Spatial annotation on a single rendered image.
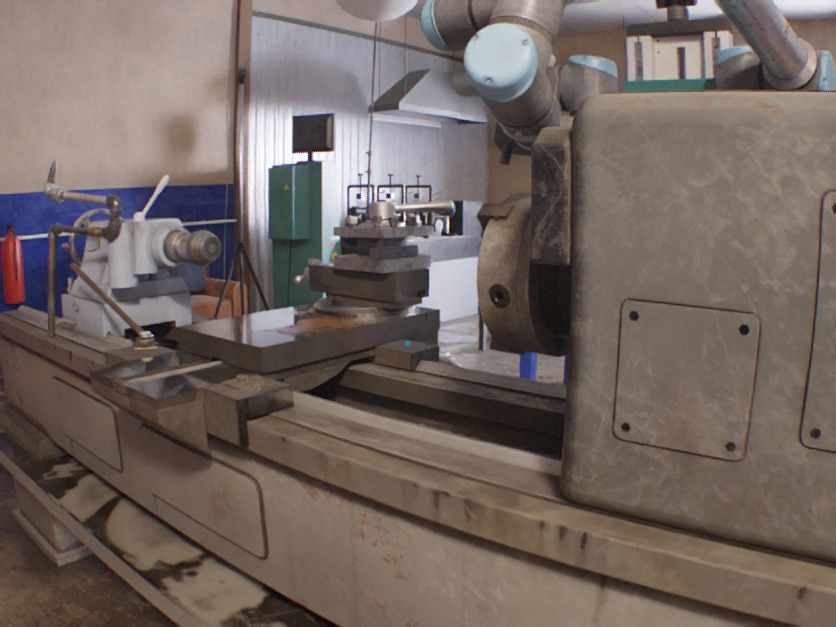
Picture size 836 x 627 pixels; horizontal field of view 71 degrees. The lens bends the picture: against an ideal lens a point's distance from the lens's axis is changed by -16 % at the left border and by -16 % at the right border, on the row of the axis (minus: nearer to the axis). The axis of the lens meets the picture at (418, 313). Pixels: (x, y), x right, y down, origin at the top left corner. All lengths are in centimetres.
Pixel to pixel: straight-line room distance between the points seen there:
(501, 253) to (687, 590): 53
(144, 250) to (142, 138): 398
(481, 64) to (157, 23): 531
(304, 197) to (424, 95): 154
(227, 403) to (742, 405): 83
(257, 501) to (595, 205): 82
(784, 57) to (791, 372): 109
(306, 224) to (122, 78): 202
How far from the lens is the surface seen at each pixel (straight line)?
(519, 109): 87
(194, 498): 149
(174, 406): 123
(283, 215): 574
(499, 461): 100
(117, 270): 188
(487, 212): 102
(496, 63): 83
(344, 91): 733
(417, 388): 140
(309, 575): 125
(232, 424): 120
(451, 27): 98
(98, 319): 199
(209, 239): 170
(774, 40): 164
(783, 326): 72
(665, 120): 75
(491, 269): 99
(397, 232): 157
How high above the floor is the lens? 121
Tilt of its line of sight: 10 degrees down
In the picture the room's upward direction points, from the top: straight up
